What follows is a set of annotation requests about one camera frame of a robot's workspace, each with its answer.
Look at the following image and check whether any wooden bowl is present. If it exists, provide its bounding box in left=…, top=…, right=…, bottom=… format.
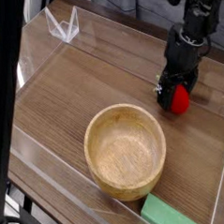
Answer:
left=83, top=103, right=167, bottom=202

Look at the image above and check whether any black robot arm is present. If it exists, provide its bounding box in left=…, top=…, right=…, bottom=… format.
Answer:
left=157, top=0, right=222, bottom=114

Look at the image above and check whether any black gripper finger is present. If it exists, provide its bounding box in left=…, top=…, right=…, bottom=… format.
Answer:
left=156, top=75, right=177, bottom=111

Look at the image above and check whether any clear acrylic tray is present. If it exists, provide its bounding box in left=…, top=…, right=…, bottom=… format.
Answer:
left=8, top=9, right=224, bottom=224

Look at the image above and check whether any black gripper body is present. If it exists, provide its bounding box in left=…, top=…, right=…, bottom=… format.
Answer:
left=158, top=58, right=201, bottom=94

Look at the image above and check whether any green block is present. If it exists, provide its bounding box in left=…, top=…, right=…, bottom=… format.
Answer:
left=141, top=193, right=198, bottom=224

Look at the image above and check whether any black vertical pole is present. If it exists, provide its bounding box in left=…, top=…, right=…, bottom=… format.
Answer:
left=0, top=0, right=24, bottom=220

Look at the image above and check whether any red felt fruit green leaf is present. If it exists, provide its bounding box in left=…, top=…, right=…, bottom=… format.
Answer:
left=167, top=84, right=189, bottom=114

